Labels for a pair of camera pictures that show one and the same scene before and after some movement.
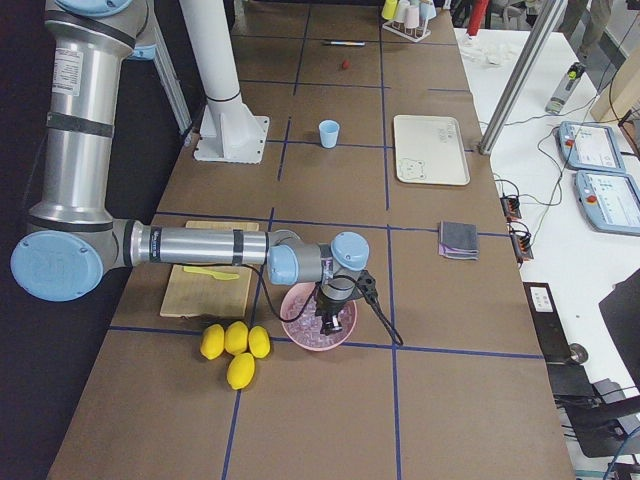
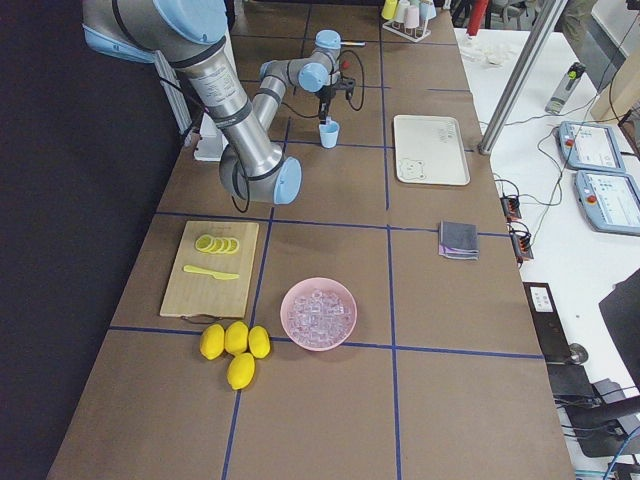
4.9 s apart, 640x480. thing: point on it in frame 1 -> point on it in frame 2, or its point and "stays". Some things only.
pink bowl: (305, 330) stays
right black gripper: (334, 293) -> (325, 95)
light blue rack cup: (427, 10) stays
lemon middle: (236, 337) stays
